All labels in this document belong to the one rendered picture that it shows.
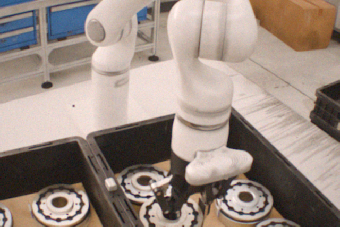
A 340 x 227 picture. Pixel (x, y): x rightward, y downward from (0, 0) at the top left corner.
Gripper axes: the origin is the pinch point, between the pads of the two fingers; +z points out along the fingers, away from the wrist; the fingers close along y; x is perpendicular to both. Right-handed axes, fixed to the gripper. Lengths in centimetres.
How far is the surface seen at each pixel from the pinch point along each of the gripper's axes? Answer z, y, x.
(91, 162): -3.8, 12.6, -12.6
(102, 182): -5.3, 12.4, -5.9
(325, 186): 17.6, -44.1, -8.3
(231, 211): 1.4, -7.5, 1.1
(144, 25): 60, -70, -212
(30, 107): 18, 20, -67
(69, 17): 44, -16, -204
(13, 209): 4.8, 28.3, -13.4
